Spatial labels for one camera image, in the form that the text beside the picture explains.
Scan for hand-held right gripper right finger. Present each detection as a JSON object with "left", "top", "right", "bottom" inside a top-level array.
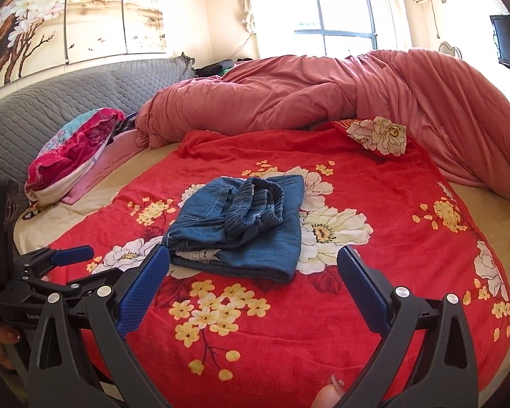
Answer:
[{"left": 337, "top": 245, "right": 481, "bottom": 408}]

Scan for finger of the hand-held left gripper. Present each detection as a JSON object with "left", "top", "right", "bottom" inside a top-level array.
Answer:
[
  {"left": 23, "top": 277, "right": 120, "bottom": 307},
  {"left": 14, "top": 245, "right": 95, "bottom": 280}
]

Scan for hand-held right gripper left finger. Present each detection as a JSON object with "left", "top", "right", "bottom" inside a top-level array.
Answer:
[{"left": 25, "top": 245, "right": 173, "bottom": 408}]

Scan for blue denim pants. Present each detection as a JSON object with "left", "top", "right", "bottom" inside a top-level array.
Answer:
[{"left": 161, "top": 174, "right": 306, "bottom": 285}]

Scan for person's right hand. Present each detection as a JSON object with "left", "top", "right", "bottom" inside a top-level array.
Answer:
[{"left": 313, "top": 373, "right": 346, "bottom": 408}]

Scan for beige bed sheet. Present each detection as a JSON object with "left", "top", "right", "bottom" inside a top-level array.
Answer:
[{"left": 13, "top": 140, "right": 510, "bottom": 408}]

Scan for red floral blanket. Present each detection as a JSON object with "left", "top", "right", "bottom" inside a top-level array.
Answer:
[{"left": 38, "top": 117, "right": 510, "bottom": 408}]

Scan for light pink cloth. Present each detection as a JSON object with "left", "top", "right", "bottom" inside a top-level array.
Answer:
[{"left": 62, "top": 130, "right": 149, "bottom": 205}]

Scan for pink floral pillow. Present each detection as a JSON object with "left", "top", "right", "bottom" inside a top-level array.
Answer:
[{"left": 24, "top": 108, "right": 127, "bottom": 205}]

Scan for striped dark cloth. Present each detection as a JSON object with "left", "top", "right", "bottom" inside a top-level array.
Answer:
[{"left": 114, "top": 112, "right": 139, "bottom": 133}]

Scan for grey quilted headboard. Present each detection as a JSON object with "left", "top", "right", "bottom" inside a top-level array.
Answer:
[{"left": 0, "top": 57, "right": 196, "bottom": 222}]

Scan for coral pink quilt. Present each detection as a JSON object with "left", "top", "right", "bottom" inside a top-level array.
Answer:
[{"left": 135, "top": 49, "right": 510, "bottom": 202}]

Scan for pile of dark clothes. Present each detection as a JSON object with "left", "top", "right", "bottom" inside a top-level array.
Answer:
[{"left": 194, "top": 63, "right": 235, "bottom": 80}]

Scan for floral panel with calligraphy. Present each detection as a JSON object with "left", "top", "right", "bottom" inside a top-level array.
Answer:
[{"left": 120, "top": 0, "right": 168, "bottom": 54}]

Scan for white heart-shaped object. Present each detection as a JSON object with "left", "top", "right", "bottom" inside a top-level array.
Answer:
[{"left": 437, "top": 40, "right": 464, "bottom": 58}]

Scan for cream curtain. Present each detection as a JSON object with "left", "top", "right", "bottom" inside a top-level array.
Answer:
[
  {"left": 372, "top": 0, "right": 414, "bottom": 52},
  {"left": 233, "top": 0, "right": 265, "bottom": 59}
]

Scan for window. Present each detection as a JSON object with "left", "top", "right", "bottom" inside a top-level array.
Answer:
[{"left": 283, "top": 0, "right": 377, "bottom": 57}]

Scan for white air conditioner pipe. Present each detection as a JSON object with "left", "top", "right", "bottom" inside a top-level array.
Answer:
[{"left": 413, "top": 0, "right": 445, "bottom": 40}]

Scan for floral wall painting panel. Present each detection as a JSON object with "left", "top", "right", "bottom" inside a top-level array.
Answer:
[
  {"left": 63, "top": 0, "right": 127, "bottom": 66},
  {"left": 0, "top": 0, "right": 71, "bottom": 92}
]

